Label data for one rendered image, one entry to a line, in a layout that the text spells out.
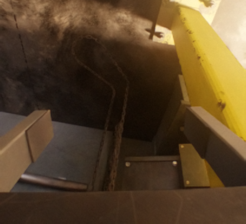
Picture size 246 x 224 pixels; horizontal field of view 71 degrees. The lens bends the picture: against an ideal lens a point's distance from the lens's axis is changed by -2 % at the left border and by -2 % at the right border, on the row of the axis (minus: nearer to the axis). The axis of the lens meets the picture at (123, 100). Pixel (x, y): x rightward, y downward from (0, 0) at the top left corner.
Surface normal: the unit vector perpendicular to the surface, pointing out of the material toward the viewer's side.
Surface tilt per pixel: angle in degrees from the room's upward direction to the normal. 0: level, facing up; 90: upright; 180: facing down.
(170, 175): 90
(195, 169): 90
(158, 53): 0
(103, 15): 0
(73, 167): 90
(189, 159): 90
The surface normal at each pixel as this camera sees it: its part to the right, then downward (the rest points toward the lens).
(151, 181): -0.22, -0.75
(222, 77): 0.12, -0.74
